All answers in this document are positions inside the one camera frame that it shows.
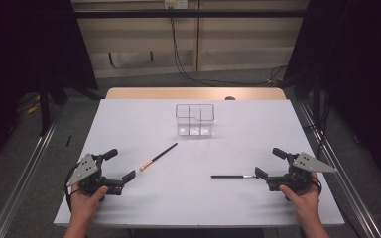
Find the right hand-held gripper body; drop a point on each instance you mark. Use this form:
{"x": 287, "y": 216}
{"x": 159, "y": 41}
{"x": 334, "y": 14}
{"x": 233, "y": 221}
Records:
{"x": 306, "y": 165}

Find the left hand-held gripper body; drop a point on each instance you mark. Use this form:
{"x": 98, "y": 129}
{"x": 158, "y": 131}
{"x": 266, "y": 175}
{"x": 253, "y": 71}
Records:
{"x": 86, "y": 167}

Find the black silver ferrule makeup brush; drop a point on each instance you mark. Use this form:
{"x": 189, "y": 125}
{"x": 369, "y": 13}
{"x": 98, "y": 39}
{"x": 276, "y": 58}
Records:
{"x": 228, "y": 177}

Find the gold ferrule makeup brush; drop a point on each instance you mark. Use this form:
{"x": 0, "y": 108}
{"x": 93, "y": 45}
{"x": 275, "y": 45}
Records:
{"x": 162, "y": 154}

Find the clear acrylic organizer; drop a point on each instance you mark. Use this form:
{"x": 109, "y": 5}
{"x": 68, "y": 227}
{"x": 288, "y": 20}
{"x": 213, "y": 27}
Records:
{"x": 195, "y": 129}

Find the person's right hand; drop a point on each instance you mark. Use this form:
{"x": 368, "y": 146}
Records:
{"x": 306, "y": 205}

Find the person's left hand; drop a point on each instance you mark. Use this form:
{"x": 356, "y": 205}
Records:
{"x": 84, "y": 206}

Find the small black stick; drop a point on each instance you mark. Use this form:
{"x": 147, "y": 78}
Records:
{"x": 68, "y": 140}

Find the black stand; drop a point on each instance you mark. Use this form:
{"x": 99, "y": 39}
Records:
{"x": 316, "y": 99}
{"x": 44, "y": 109}

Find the dark table grommet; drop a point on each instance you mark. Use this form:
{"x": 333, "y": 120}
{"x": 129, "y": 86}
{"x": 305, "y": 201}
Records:
{"x": 229, "y": 98}

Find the wooden table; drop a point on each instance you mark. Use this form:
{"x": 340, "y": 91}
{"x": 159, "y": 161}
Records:
{"x": 178, "y": 93}

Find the black curtain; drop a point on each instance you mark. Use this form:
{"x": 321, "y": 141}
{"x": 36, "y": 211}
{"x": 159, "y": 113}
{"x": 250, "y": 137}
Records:
{"x": 360, "y": 66}
{"x": 20, "y": 49}

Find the black horizontal bar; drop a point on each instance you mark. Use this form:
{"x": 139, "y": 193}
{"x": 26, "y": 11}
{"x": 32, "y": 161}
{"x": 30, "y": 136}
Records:
{"x": 178, "y": 13}

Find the white power outlet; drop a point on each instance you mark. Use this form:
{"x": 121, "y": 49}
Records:
{"x": 176, "y": 3}

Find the metal floor rail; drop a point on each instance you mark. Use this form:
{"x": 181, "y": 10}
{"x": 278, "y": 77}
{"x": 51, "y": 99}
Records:
{"x": 344, "y": 178}
{"x": 23, "y": 178}

